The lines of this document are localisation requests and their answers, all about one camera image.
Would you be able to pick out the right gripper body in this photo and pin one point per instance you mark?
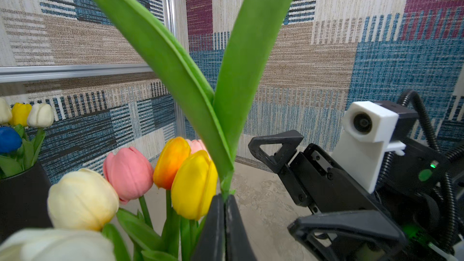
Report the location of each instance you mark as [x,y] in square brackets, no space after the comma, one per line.
[314,180]

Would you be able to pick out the yellow tulip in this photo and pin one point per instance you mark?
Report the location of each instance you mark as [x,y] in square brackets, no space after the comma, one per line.
[192,192]
[20,114]

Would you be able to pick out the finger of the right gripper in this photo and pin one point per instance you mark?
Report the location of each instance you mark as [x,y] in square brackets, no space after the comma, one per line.
[337,236]
[289,142]

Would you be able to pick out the blue tulip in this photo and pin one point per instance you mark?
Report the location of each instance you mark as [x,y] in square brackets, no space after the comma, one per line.
[10,143]

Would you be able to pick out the black cylindrical vase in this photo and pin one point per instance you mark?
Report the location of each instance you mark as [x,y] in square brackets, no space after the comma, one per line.
[24,201]

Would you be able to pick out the deep pink tulip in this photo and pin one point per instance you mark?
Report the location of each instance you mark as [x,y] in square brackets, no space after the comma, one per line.
[130,174]

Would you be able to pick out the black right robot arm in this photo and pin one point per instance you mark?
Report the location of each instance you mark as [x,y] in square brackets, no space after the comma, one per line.
[385,193]

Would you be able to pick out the cream white tulip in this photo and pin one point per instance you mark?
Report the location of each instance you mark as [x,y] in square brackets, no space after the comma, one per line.
[40,117]

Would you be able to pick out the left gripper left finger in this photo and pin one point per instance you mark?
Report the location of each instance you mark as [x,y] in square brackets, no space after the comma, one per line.
[210,243]

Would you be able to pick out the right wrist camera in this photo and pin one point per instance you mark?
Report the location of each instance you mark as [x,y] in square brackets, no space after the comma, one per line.
[371,129]

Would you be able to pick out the light pink tulip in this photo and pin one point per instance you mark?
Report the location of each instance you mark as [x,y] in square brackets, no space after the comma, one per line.
[196,145]

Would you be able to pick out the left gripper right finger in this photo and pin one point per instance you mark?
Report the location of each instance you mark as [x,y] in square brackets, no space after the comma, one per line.
[237,245]

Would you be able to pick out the orange tulip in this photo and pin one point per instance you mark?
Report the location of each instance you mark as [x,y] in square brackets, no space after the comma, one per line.
[170,160]

